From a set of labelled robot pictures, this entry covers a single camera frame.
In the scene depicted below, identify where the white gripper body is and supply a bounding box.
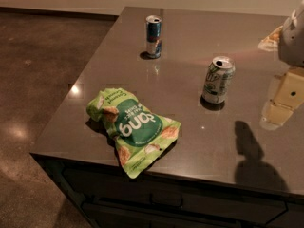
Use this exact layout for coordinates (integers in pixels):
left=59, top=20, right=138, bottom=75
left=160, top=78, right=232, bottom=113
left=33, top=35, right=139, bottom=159
left=278, top=0, right=304, bottom=67

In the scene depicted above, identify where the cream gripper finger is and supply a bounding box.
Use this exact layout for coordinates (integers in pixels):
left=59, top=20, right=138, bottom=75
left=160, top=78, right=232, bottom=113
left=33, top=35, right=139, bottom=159
left=258, top=26, right=283, bottom=52
left=260, top=67, right=304, bottom=130

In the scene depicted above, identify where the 7up soda can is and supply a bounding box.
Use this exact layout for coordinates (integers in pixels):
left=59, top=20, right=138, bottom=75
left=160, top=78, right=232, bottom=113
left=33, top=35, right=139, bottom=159
left=202, top=56, right=236, bottom=105

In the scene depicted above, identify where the blue silver energy drink can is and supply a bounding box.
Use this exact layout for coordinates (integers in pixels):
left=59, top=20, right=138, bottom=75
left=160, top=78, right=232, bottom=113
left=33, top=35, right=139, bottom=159
left=146, top=15, right=162, bottom=58

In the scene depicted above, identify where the green rice chip bag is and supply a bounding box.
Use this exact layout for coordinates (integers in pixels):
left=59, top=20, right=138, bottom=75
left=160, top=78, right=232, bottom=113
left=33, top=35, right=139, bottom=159
left=86, top=88, right=181, bottom=179

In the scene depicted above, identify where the dark cabinet drawer front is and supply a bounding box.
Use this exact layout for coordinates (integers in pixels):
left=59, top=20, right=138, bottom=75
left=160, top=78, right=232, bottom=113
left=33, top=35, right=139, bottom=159
left=60, top=166, right=304, bottom=228

